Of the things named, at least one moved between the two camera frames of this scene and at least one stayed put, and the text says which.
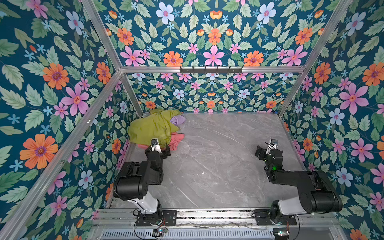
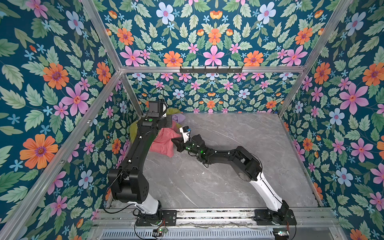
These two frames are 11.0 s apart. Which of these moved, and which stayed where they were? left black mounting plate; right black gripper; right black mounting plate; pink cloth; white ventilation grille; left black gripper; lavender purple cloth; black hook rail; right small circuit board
Moved: right black gripper; left black gripper; pink cloth
Stayed: white ventilation grille; lavender purple cloth; right black mounting plate; right small circuit board; black hook rail; left black mounting plate
